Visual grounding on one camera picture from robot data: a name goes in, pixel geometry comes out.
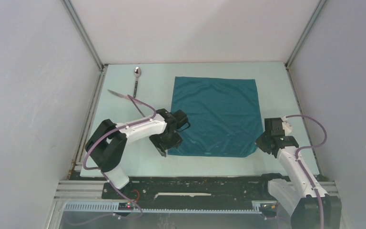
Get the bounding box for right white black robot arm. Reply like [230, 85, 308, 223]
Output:
[255, 116, 342, 229]

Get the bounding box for teal cloth napkin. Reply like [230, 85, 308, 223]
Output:
[168, 77, 263, 157]

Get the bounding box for silver spoon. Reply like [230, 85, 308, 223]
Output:
[133, 67, 142, 98]

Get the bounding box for grey slotted cable duct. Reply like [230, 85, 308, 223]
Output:
[64, 201, 261, 214]

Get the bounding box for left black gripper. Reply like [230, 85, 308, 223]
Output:
[149, 131, 182, 157]

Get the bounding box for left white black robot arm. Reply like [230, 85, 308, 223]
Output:
[84, 109, 191, 199]

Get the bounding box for silver knife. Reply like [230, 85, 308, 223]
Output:
[107, 89, 131, 100]

